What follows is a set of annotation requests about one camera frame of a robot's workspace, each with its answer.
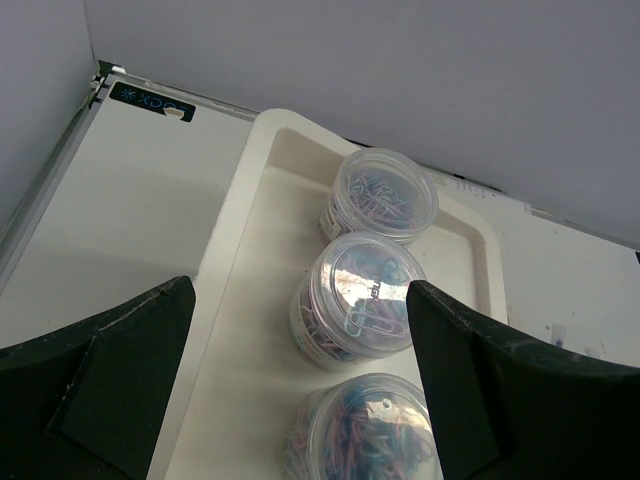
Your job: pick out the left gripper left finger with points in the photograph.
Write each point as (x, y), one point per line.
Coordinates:
(87, 401)

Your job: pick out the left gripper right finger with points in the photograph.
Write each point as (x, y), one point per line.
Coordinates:
(505, 405)

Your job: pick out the clear jar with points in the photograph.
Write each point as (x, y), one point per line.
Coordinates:
(373, 426)
(350, 308)
(383, 192)

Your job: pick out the purple pen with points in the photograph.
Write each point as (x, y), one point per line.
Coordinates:
(558, 335)

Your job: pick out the white three-drawer storage box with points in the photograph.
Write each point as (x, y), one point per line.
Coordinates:
(252, 378)

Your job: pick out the black table logo sticker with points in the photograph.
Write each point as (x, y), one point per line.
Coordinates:
(153, 102)

